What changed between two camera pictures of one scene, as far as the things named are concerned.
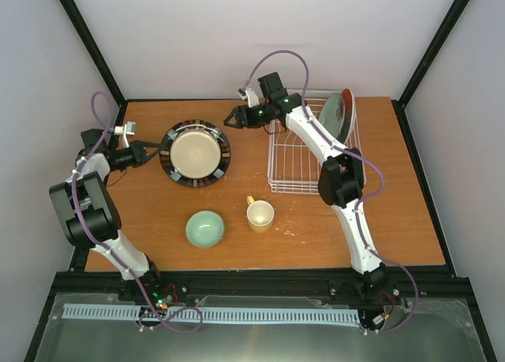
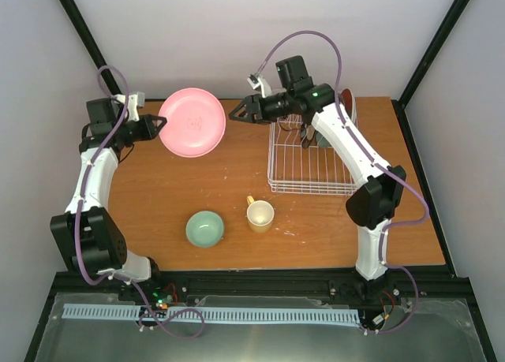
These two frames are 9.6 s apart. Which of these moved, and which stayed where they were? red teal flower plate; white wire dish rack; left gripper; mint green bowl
Moved: left gripper
Stayed: white wire dish rack; red teal flower plate; mint green bowl
